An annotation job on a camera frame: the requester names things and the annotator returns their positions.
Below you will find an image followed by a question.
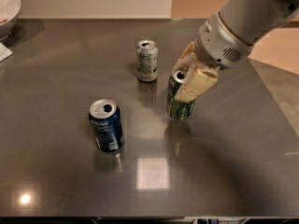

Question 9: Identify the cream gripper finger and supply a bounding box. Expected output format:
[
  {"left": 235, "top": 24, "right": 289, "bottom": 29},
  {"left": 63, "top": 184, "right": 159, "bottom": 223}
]
[
  {"left": 172, "top": 42, "right": 203, "bottom": 73},
  {"left": 173, "top": 63, "right": 219, "bottom": 103}
]

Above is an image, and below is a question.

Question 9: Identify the green soda can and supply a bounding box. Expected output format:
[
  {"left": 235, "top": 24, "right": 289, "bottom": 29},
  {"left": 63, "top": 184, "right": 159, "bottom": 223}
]
[{"left": 166, "top": 68, "right": 195, "bottom": 120}]

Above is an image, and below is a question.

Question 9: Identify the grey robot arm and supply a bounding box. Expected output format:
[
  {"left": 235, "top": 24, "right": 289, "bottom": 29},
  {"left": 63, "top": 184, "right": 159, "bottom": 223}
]
[{"left": 173, "top": 0, "right": 299, "bottom": 103}]

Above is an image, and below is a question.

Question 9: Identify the white 7up can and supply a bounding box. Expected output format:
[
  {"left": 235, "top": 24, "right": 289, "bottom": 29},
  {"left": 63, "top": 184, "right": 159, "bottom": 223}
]
[{"left": 136, "top": 39, "right": 158, "bottom": 82}]

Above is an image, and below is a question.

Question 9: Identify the blue soda can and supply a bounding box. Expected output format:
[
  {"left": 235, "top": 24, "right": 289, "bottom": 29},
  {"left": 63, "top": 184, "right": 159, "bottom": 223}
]
[{"left": 89, "top": 99, "right": 124, "bottom": 152}]

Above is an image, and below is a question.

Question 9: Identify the white paper sheet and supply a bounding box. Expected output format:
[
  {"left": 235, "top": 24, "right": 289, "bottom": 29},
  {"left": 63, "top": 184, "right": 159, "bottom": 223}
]
[{"left": 0, "top": 43, "right": 13, "bottom": 62}]

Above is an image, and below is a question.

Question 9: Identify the white bowl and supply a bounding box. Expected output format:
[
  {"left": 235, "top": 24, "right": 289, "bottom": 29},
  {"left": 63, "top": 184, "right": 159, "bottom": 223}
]
[{"left": 0, "top": 0, "right": 21, "bottom": 40}]

